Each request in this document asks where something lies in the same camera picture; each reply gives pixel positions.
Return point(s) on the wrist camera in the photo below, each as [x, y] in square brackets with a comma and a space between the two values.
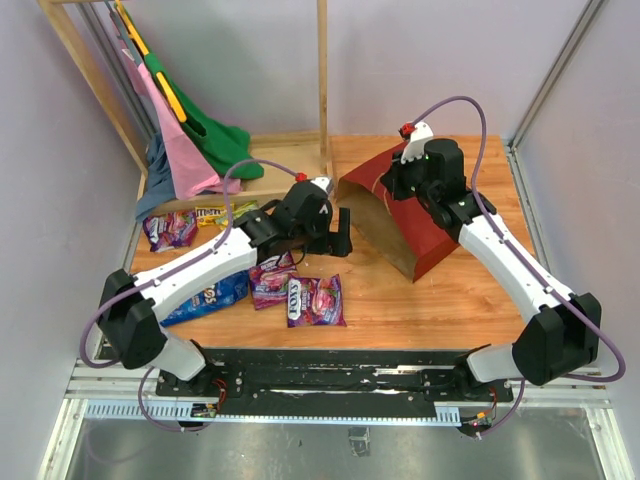
[416, 136]
[325, 183]

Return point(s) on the wooden clothes rack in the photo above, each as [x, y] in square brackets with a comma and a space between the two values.
[285, 157]

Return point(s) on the grey slotted cable duct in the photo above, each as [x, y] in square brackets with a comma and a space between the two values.
[279, 410]

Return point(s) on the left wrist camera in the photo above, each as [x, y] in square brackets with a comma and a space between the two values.
[325, 183]

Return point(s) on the blue chips bag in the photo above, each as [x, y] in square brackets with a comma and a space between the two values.
[219, 296]

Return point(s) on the purple berries candy bag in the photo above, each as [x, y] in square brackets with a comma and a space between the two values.
[268, 281]

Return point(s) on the green cloth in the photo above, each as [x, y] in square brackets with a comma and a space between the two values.
[223, 147]

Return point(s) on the right aluminium frame post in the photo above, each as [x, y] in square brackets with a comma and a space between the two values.
[578, 33]

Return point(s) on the green yellow candy bag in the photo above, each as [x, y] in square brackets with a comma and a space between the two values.
[236, 211]

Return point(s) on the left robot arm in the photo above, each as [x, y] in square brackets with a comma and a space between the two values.
[132, 307]

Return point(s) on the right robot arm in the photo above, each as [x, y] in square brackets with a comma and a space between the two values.
[558, 336]

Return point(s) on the yellow hanger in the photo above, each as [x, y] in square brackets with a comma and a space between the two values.
[159, 77]

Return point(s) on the aluminium frame post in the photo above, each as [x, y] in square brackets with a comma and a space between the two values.
[578, 33]
[101, 30]

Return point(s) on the left aluminium frame post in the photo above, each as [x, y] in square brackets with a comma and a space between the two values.
[101, 30]

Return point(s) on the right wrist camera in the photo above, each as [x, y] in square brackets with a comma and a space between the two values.
[416, 136]

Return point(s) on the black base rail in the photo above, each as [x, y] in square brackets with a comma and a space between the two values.
[336, 376]

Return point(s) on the red brown paper bag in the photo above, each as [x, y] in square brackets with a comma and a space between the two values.
[401, 231]

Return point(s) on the pink cloth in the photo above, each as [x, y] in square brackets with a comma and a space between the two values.
[191, 174]

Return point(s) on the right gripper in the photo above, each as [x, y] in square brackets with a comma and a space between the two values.
[393, 175]

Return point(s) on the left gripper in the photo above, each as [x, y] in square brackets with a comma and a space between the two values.
[341, 243]

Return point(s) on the blue grey cloth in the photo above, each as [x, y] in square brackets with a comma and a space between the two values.
[160, 188]

